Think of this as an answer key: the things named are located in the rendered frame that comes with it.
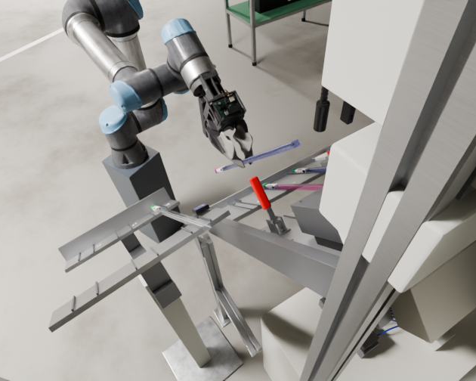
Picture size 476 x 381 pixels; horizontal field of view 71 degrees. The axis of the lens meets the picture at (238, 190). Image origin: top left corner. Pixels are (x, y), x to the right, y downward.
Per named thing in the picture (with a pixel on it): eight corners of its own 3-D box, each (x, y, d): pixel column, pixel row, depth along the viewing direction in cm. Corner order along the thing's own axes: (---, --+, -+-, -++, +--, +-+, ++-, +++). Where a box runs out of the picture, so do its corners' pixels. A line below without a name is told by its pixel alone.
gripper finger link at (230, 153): (236, 166, 70) (218, 128, 70) (231, 174, 75) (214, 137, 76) (250, 161, 70) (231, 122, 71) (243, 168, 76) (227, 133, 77)
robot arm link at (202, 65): (180, 81, 78) (210, 69, 81) (189, 97, 78) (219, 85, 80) (181, 63, 71) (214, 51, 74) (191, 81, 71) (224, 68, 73)
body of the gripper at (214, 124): (217, 125, 69) (191, 76, 70) (212, 140, 77) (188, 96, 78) (249, 113, 71) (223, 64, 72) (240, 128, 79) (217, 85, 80)
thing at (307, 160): (214, 229, 101) (205, 208, 100) (373, 144, 120) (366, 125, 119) (216, 230, 100) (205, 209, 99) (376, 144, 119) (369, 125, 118)
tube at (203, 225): (152, 210, 102) (150, 207, 102) (156, 208, 103) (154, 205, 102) (205, 231, 56) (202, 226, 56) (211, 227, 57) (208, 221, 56)
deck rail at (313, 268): (209, 232, 101) (200, 214, 100) (214, 229, 101) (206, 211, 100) (380, 329, 34) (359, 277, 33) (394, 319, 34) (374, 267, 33)
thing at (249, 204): (212, 222, 100) (208, 212, 99) (373, 137, 119) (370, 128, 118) (231, 230, 82) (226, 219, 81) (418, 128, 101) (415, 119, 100)
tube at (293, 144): (216, 173, 100) (214, 170, 100) (220, 171, 100) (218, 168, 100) (293, 149, 52) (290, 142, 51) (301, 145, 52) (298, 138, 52)
